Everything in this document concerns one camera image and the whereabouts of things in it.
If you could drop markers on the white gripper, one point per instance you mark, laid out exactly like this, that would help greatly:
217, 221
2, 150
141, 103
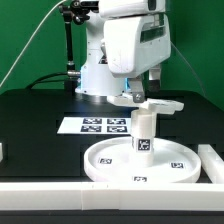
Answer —
134, 45

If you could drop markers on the white cross-shaped table base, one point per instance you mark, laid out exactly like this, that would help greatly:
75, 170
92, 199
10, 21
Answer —
158, 106

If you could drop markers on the white round table top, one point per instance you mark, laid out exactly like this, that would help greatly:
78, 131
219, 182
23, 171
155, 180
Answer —
114, 160

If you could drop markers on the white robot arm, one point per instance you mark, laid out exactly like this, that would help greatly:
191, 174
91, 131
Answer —
110, 85

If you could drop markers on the white marker sheet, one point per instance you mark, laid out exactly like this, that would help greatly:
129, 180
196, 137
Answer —
95, 125

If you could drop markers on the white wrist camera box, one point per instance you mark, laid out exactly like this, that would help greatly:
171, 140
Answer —
122, 8

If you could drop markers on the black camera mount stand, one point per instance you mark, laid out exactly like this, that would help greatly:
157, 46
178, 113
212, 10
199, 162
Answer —
71, 40

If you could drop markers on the white right fence rail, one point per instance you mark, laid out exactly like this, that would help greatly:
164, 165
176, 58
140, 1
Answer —
212, 163

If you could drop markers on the white fence rail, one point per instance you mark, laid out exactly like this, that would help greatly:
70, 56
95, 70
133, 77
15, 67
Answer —
212, 163
101, 196

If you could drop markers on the white front fence rail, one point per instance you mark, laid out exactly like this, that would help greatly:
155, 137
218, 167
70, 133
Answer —
101, 196

